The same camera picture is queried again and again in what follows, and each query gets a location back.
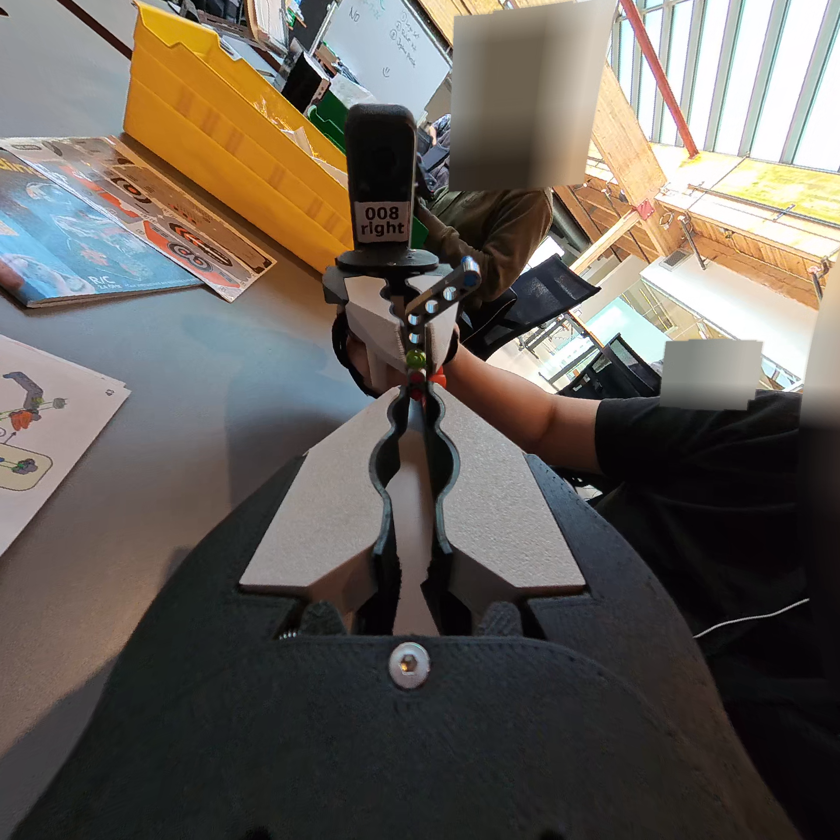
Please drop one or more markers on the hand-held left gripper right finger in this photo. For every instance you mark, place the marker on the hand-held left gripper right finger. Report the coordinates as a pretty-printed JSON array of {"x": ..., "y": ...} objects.
[{"x": 505, "y": 525}]

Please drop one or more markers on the person's right hand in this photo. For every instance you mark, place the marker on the person's right hand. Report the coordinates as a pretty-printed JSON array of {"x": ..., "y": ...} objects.
[{"x": 358, "y": 364}]

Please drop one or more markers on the grey desk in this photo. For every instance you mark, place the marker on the grey desk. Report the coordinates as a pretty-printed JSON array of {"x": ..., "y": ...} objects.
[{"x": 197, "y": 394}]

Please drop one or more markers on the dark mesh office chair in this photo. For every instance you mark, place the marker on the dark mesh office chair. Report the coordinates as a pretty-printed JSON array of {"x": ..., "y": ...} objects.
[{"x": 544, "y": 295}]

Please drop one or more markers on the person's black shirt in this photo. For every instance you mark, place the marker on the person's black shirt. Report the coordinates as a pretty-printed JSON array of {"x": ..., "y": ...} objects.
[{"x": 689, "y": 492}]

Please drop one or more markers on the person's right forearm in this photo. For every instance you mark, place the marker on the person's right forearm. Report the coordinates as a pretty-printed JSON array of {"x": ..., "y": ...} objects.
[{"x": 518, "y": 400}]

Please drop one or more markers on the red pipe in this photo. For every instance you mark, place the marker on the red pipe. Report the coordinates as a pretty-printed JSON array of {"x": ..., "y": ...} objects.
[{"x": 659, "y": 79}]

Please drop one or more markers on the black framed screen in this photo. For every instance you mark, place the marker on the black framed screen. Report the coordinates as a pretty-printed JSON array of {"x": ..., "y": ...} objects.
[{"x": 610, "y": 367}]

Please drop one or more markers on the small black box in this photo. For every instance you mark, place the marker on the small black box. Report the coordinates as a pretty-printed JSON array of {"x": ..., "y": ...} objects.
[{"x": 302, "y": 82}]

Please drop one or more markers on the whiteboard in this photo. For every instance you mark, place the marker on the whiteboard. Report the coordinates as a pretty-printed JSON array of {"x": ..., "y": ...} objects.
[{"x": 387, "y": 46}]

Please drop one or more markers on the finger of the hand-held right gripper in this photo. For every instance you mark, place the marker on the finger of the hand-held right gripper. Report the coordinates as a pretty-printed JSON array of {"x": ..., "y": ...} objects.
[
  {"x": 371, "y": 308},
  {"x": 443, "y": 338}
]

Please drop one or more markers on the open instruction booklet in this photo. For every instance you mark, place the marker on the open instruction booklet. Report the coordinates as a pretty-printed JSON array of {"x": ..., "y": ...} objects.
[{"x": 52, "y": 426}]

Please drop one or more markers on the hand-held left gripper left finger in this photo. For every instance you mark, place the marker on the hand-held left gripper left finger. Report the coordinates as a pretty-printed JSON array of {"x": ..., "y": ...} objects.
[{"x": 321, "y": 525}]

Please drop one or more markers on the metal pipe bracket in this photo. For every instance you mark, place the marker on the metal pipe bracket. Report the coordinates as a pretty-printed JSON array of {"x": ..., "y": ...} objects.
[{"x": 692, "y": 239}]

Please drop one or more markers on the grey bent beam with pins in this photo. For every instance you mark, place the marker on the grey bent beam with pins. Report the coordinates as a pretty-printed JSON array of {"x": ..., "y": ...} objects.
[{"x": 441, "y": 298}]

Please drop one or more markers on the white paper sign board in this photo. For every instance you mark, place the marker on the white paper sign board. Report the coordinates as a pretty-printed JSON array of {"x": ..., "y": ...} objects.
[{"x": 266, "y": 23}]

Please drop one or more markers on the yellow storage bin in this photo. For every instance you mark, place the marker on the yellow storage bin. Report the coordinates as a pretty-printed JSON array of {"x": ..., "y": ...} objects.
[{"x": 216, "y": 131}]

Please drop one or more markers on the robot sticker sheet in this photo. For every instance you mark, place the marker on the robot sticker sheet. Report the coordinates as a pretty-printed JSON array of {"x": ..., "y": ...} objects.
[{"x": 197, "y": 243}]

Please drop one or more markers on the blue closed manual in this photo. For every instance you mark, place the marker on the blue closed manual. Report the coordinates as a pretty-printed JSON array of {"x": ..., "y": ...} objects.
[{"x": 65, "y": 249}]

